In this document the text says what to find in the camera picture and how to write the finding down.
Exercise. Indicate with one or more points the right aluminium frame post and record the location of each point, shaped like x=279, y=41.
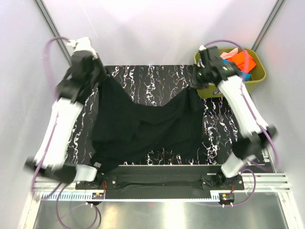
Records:
x=268, y=23

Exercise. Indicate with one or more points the left aluminium frame post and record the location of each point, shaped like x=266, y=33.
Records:
x=56, y=38

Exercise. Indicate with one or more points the blue t-shirt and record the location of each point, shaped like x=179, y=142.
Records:
x=245, y=76

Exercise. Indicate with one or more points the olive green plastic bin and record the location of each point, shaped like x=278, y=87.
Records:
x=255, y=73

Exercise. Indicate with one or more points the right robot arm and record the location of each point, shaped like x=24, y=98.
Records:
x=256, y=133

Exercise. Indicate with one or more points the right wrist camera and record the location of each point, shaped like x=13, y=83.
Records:
x=209, y=56

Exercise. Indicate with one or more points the aluminium frame post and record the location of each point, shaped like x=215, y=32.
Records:
x=268, y=23
x=56, y=38

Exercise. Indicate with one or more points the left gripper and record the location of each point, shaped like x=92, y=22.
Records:
x=97, y=61

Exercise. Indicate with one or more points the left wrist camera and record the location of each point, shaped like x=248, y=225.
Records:
x=81, y=44

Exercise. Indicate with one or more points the orange t-shirt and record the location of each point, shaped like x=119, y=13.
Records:
x=244, y=62

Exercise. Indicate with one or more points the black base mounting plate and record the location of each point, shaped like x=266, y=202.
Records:
x=164, y=182

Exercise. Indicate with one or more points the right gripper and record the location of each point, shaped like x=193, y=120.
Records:
x=195, y=84

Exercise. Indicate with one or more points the black t-shirt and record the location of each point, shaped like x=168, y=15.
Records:
x=125, y=131

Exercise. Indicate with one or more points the pink t-shirt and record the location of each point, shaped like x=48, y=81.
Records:
x=230, y=54

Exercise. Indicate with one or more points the black marbled table mat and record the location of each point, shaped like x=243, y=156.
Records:
x=157, y=85

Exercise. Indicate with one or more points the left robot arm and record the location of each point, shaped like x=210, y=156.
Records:
x=73, y=90

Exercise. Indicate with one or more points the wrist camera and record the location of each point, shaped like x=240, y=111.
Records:
x=209, y=56
x=81, y=44

